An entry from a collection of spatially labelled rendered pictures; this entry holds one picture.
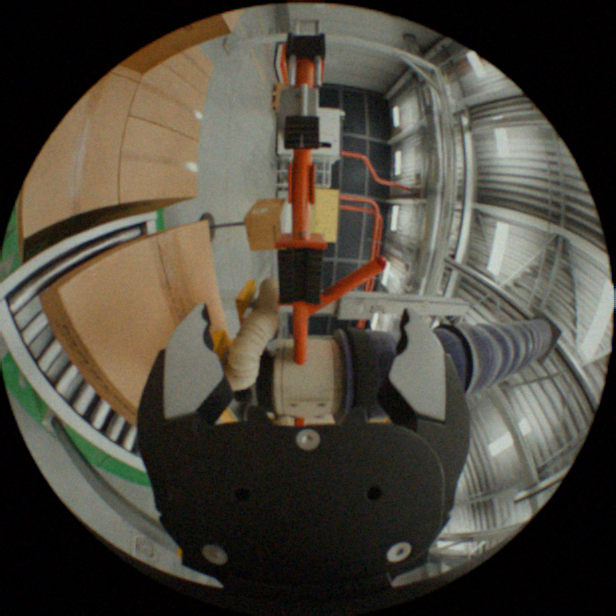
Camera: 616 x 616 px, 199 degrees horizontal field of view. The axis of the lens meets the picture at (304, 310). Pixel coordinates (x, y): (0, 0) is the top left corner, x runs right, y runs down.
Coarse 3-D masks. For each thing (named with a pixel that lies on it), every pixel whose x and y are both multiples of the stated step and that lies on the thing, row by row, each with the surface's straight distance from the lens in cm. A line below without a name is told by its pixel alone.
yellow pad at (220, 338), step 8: (216, 336) 27; (224, 336) 27; (216, 344) 26; (224, 344) 27; (216, 352) 25; (224, 352) 27; (224, 360) 26; (240, 392) 30; (248, 392) 30; (240, 400) 30; (248, 400) 30; (232, 408) 31; (240, 408) 34; (224, 416) 30; (232, 416) 32; (240, 416) 35
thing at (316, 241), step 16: (288, 240) 21; (304, 240) 21; (320, 240) 22; (288, 256) 20; (304, 256) 21; (320, 256) 20; (288, 272) 20; (304, 272) 21; (320, 272) 20; (288, 288) 21; (304, 288) 22; (320, 288) 21; (288, 304) 23; (304, 304) 23; (320, 304) 23
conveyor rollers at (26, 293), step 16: (112, 240) 76; (128, 240) 82; (80, 256) 70; (48, 272) 67; (64, 272) 68; (32, 288) 66; (16, 304) 66; (32, 320) 67; (32, 336) 66; (48, 352) 68; (48, 368) 68; (64, 368) 72; (64, 384) 70; (80, 400) 74; (96, 416) 78; (112, 432) 83; (128, 432) 89; (128, 448) 89
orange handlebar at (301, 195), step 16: (304, 64) 30; (304, 80) 28; (304, 160) 22; (288, 176) 21; (304, 176) 21; (288, 192) 21; (304, 192) 21; (304, 208) 21; (304, 224) 21; (304, 320) 26; (304, 336) 28; (304, 352) 31
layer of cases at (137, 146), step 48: (192, 48) 160; (96, 96) 93; (144, 96) 108; (192, 96) 140; (48, 144) 79; (96, 144) 83; (144, 144) 97; (192, 144) 128; (48, 192) 72; (96, 192) 77; (144, 192) 90; (192, 192) 120; (48, 240) 92
